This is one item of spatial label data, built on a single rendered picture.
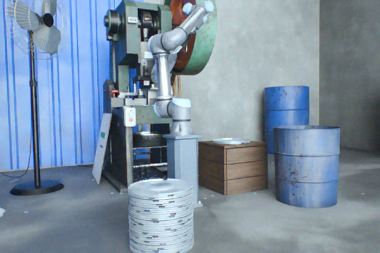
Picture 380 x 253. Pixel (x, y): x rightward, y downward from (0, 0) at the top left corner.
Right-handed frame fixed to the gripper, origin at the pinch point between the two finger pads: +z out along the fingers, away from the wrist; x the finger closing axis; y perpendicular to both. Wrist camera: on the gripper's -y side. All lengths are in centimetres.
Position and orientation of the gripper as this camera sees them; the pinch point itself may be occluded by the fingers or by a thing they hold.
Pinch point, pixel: (172, 51)
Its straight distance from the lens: 249.2
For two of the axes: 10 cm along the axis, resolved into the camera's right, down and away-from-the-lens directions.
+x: 7.1, 7.0, -1.1
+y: -2.1, 0.5, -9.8
